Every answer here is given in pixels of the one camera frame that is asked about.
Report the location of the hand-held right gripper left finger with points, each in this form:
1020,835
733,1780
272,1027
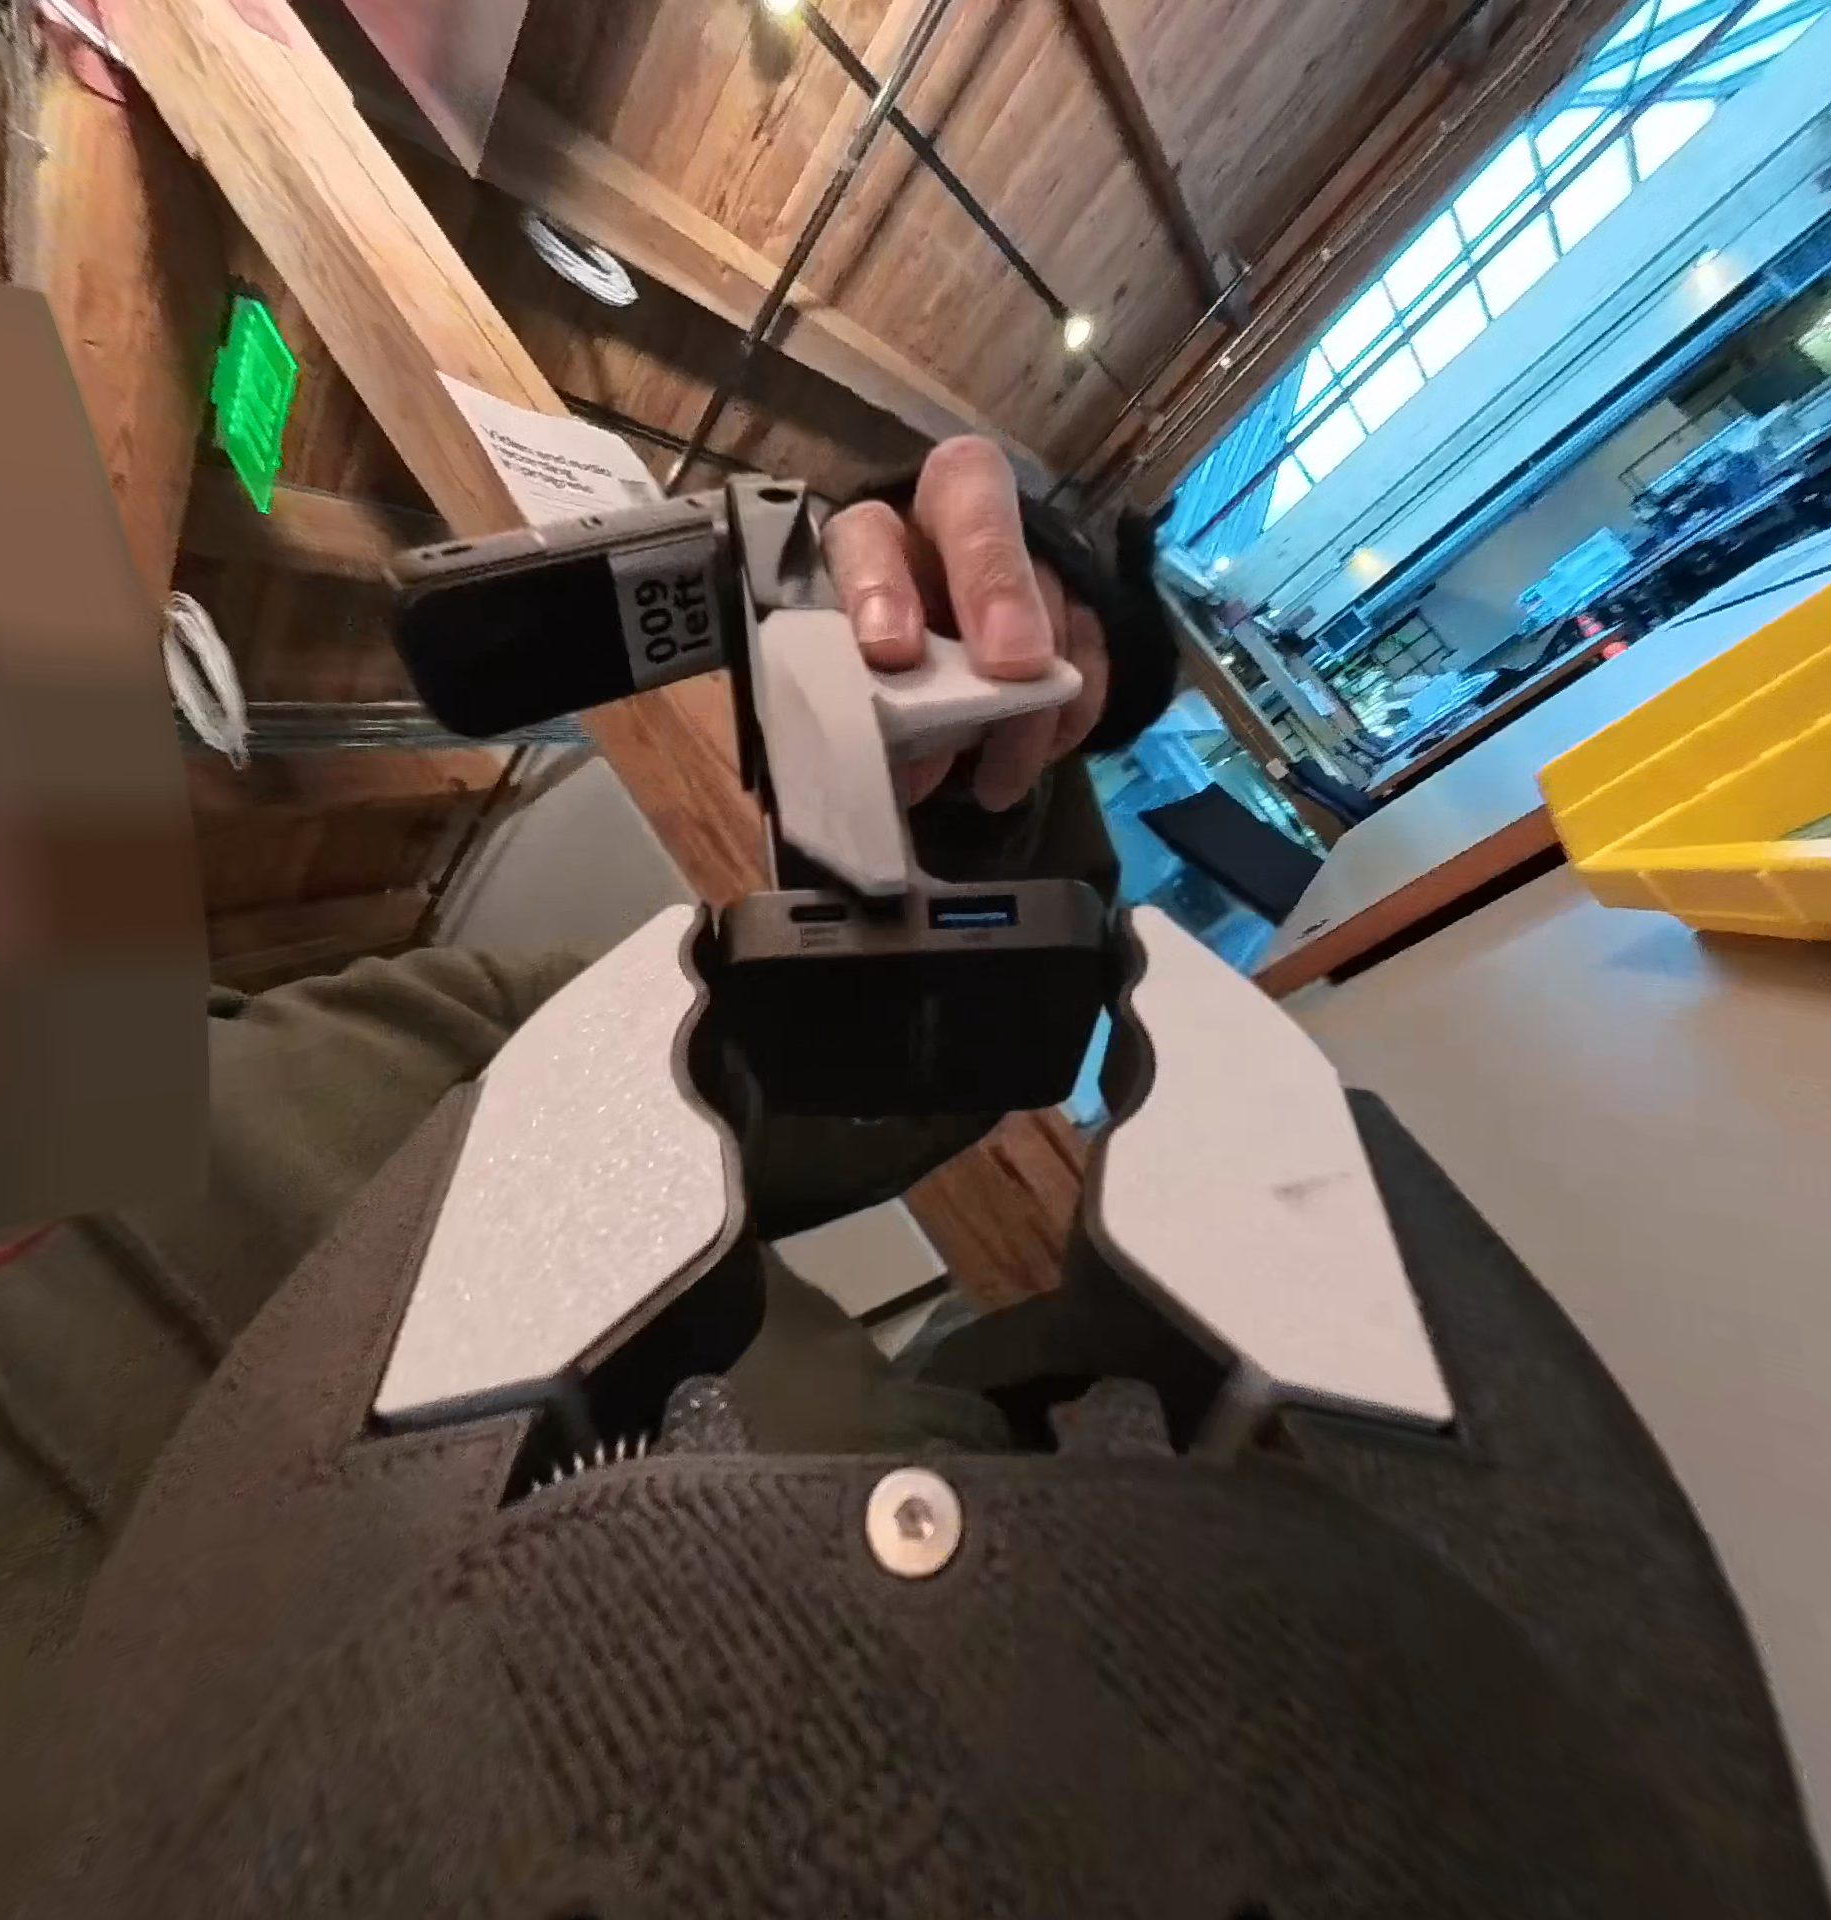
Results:
570,1201

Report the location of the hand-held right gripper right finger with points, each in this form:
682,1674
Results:
1260,1201

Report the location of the black power bank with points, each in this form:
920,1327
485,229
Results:
916,1020

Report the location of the person's left hand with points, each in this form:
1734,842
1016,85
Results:
990,571

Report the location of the white paper notice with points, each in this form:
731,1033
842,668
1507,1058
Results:
546,443

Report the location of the person's olive sweater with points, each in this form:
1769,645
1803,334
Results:
330,1080

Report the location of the dark flat panel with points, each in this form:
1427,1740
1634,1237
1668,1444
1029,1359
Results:
1231,851

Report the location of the green exit sign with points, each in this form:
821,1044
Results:
250,397

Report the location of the white table with wooden edge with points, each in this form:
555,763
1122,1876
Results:
1453,840

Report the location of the yellow plastic bin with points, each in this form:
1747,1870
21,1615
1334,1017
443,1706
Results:
1724,781

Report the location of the ceiling spotlight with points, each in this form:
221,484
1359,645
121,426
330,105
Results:
1074,326

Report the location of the skylight windows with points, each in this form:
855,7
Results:
1453,286

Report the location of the ceiling track rail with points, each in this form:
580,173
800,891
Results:
931,165

